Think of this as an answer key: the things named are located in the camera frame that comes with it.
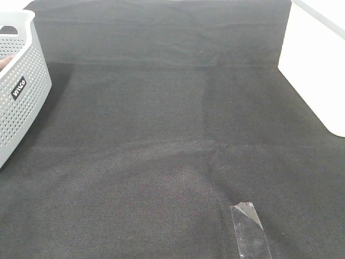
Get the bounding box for brown microfibre towel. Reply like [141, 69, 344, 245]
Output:
[0, 55, 14, 71]

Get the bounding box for grey perforated laundry basket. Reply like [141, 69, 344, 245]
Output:
[1, 10, 52, 165]

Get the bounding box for clear adhesive tape strip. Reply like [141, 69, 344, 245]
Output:
[231, 202, 272, 259]

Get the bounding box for white plastic storage bin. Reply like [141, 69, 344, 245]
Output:
[278, 1, 344, 137]

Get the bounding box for black table cloth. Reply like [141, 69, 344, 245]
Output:
[1, 1, 344, 258]

